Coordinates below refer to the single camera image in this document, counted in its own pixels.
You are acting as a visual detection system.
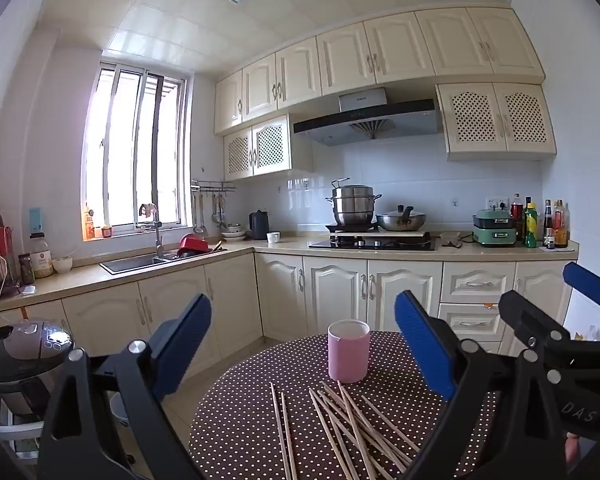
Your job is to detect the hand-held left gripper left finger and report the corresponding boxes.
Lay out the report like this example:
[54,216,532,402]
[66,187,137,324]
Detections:
[37,294,212,480]

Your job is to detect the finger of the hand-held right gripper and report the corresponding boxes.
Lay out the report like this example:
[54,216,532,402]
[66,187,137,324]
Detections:
[500,290,581,361]
[564,261,600,331]

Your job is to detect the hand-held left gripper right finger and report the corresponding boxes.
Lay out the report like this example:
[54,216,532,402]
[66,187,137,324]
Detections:
[395,290,563,480]

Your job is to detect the pink cup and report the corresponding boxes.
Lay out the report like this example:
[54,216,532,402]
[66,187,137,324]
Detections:
[327,319,371,384]

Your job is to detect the group of wooden chopsticks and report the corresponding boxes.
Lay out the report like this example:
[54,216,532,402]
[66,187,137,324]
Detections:
[281,380,422,480]

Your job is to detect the wooden chopstick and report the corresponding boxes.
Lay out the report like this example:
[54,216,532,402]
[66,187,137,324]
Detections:
[270,383,282,480]

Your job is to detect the person's right hand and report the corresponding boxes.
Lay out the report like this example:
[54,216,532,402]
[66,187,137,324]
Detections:
[565,431,582,467]

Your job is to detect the amber oil bottle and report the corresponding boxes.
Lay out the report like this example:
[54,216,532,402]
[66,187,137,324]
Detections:
[553,199,571,249]

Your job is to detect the dark sauce bottle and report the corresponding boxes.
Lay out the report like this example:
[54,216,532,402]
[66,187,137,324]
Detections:
[543,199,555,250]

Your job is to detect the green bottle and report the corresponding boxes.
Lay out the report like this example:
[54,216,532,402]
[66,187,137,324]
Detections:
[524,203,538,249]

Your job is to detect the green electric cooker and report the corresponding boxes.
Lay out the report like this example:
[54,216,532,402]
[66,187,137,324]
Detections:
[471,208,518,247]

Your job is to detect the red label dark bottle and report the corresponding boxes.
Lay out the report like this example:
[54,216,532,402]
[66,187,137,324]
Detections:
[511,193,525,241]

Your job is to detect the steel sink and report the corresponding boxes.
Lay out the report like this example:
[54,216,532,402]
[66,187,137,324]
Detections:
[100,252,181,275]

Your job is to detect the round polka-dot table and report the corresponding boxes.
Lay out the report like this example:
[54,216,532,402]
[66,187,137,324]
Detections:
[189,331,503,480]

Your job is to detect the chrome faucet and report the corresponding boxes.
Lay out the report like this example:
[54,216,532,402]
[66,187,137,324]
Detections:
[139,203,165,257]

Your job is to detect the cream base cabinets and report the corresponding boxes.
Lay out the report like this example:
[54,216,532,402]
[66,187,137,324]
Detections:
[0,250,578,386]

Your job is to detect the black gas stove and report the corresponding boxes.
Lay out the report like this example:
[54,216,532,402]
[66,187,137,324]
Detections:
[308,232,438,252]

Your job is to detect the steel wok with lid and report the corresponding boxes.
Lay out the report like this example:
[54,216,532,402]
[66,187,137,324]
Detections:
[376,205,427,232]

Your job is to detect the hanging ladle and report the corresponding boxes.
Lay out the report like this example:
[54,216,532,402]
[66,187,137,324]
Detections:
[211,194,228,229]

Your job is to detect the dark electric kettle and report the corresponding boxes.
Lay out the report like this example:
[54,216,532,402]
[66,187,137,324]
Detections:
[249,210,271,241]

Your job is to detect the silver black rice cooker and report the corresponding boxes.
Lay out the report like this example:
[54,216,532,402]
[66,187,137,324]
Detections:
[0,318,75,417]

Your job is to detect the steel steamer pot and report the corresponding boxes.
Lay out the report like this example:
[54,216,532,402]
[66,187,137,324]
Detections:
[325,177,382,227]

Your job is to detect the large jar black lid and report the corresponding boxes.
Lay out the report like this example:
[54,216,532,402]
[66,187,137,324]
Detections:
[29,232,55,279]

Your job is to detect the cream lattice door cabinet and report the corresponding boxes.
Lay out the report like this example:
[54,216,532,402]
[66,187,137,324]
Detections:
[436,82,557,162]
[223,114,315,182]

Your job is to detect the window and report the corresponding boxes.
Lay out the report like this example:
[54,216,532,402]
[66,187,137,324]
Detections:
[81,60,192,242]

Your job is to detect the white storage cart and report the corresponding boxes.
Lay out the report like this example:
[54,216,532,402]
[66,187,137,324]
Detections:
[0,395,46,463]

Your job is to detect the steel range hood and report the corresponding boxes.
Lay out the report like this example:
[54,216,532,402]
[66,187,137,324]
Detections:
[293,87,443,147]

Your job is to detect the wall utensil rail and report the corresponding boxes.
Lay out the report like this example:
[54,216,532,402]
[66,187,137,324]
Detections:
[191,180,237,196]

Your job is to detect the cream wall cabinet row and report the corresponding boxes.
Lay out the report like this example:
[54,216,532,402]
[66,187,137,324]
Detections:
[214,7,546,136]

